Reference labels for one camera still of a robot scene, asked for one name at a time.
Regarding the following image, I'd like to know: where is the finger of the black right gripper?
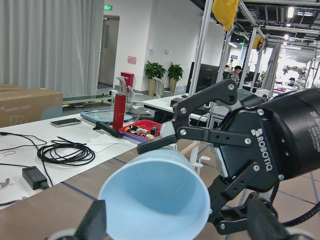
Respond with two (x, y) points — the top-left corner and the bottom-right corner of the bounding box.
(137, 121), (177, 154)

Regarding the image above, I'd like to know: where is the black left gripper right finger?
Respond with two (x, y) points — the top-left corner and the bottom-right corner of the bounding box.
(246, 198), (290, 240)

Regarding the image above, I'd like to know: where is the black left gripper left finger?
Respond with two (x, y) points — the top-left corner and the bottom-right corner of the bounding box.
(74, 200), (107, 240)

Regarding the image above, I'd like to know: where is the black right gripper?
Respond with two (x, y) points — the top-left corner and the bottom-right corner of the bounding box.
(172, 78), (311, 236)

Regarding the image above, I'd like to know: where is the light blue plastic cup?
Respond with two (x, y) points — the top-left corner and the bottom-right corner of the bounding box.
(98, 147), (210, 240)

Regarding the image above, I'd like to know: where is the red parts tray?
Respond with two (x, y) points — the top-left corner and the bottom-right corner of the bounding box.
(119, 119), (162, 143)

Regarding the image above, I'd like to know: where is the red bottle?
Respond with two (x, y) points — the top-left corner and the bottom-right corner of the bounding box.
(112, 94), (126, 131)

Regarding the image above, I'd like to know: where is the blue teach pendant tablet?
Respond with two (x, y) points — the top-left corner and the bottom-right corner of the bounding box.
(80, 109), (133, 124)

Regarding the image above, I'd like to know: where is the black power adapter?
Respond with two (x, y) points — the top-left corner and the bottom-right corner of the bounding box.
(22, 166), (49, 190)

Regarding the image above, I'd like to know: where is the smartphone on table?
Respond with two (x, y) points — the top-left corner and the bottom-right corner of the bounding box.
(50, 118), (82, 128)

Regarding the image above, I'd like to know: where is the yellow hard hat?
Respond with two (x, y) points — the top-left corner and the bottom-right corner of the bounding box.
(212, 0), (239, 31)

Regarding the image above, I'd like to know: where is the brown cardboard box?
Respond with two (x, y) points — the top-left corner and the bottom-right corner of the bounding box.
(0, 84), (63, 127)

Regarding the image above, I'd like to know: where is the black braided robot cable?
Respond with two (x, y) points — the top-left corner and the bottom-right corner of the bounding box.
(267, 179), (320, 228)

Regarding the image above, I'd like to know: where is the coiled black cable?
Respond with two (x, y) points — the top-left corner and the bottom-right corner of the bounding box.
(36, 136), (96, 166)

